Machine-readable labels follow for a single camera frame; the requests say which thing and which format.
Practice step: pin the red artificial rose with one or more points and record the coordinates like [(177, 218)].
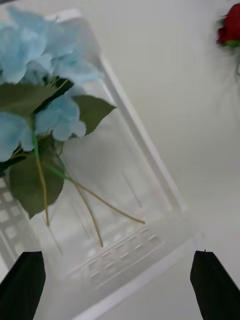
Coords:
[(233, 25)]

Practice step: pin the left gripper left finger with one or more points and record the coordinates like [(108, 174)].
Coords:
[(22, 287)]

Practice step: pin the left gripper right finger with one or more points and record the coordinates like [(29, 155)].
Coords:
[(215, 287)]

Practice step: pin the pale blue artificial flower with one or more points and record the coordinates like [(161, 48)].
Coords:
[(25, 45), (60, 117), (10, 135)]

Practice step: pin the shallow white box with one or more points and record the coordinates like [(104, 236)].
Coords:
[(120, 175)]

